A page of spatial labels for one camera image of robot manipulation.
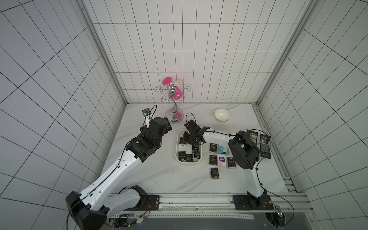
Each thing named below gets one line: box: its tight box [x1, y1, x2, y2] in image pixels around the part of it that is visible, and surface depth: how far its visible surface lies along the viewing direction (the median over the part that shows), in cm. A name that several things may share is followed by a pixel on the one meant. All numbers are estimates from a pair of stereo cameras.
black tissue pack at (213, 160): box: [208, 154, 218, 166], surface depth 88 cm
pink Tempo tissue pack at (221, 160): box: [217, 153, 227, 167], surface depth 87 cm
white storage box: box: [175, 128, 203, 164], surface depth 90 cm
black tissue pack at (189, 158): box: [185, 153, 194, 163], surface depth 88 cm
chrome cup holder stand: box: [153, 79, 192, 124], surface depth 97 cm
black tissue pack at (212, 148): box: [208, 142, 218, 154], surface depth 92 cm
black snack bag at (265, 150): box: [258, 133, 272, 160], surface depth 94 cm
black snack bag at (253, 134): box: [246, 129, 258, 143], surface depth 101 cm
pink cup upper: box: [161, 77, 173, 86], surface depth 97 cm
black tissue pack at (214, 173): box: [210, 167, 220, 179], surface depth 83 cm
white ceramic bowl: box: [214, 108, 231, 122], surface depth 109 cm
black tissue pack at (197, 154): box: [194, 149, 201, 160], surface depth 89 cm
